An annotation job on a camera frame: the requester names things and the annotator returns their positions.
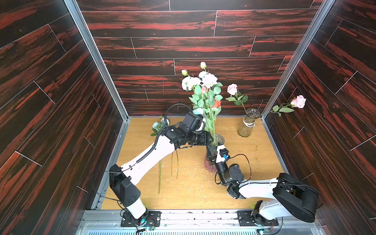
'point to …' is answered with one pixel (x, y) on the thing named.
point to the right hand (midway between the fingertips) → (217, 145)
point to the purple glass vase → (218, 139)
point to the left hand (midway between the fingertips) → (211, 140)
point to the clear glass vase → (245, 129)
